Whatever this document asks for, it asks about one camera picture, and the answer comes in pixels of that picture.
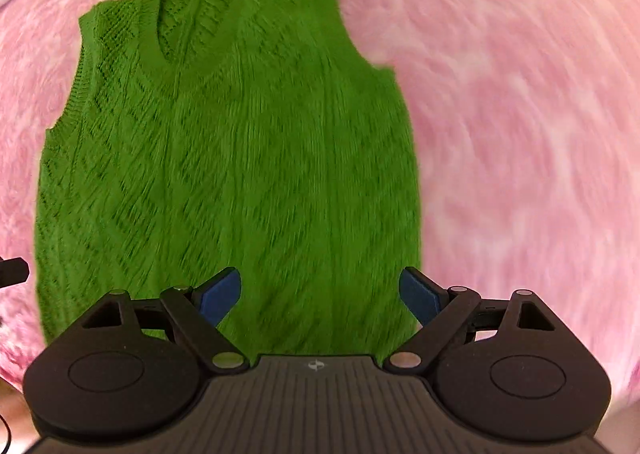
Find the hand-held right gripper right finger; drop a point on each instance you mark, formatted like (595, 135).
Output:
(420, 296)

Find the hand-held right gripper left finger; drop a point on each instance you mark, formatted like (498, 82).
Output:
(220, 296)

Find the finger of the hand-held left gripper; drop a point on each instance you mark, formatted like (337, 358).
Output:
(12, 272)

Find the green knitted vest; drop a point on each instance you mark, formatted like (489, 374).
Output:
(225, 158)

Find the pink rose blanket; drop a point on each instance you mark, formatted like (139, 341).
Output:
(500, 133)

